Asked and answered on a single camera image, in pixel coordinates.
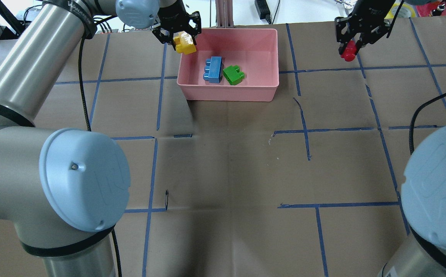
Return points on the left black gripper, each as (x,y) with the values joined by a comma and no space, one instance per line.
(172,13)

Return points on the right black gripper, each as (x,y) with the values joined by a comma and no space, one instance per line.
(369,8)

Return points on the red toy block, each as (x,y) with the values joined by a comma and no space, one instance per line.
(349,53)

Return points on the yellow toy block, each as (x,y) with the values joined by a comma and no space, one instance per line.
(183,43)

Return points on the blue toy block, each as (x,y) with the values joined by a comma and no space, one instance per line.
(213,69)

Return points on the green toy block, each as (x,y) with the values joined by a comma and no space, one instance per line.
(233,74)

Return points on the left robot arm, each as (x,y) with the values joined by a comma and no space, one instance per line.
(64,190)

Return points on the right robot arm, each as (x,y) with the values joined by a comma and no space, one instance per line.
(423,195)

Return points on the pink plastic box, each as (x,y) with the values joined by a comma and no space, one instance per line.
(253,50)

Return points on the yellow tape roll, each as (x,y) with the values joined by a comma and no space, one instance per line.
(405,11)

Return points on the red plastic tray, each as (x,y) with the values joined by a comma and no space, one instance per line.
(430,8)

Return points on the black power adapter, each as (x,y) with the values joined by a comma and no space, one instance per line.
(263,10)

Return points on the aluminium frame post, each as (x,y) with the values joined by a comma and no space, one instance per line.
(224,14)

